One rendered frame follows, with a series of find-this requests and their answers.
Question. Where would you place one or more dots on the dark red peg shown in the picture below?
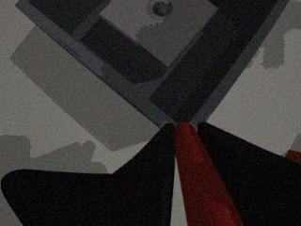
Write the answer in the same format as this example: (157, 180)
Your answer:
(206, 200)

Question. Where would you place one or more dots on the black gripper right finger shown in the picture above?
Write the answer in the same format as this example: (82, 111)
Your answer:
(265, 187)

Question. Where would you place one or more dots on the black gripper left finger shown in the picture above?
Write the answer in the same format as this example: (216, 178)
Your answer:
(138, 194)

